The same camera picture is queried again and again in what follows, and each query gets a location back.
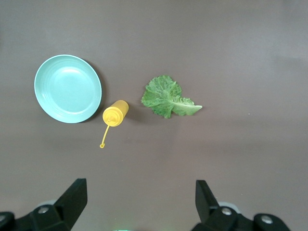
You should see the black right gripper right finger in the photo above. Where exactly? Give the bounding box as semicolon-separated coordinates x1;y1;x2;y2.
195;180;291;231

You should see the green lettuce leaf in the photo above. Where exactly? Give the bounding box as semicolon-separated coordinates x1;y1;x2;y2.
141;75;203;119

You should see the yellow squeeze bottle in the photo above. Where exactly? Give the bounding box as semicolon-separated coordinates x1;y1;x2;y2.
99;100;129;149

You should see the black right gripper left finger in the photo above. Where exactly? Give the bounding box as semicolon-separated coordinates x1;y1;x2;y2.
0;178;88;231

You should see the mint green plate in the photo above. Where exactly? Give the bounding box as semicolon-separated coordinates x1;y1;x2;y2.
34;54;103;124

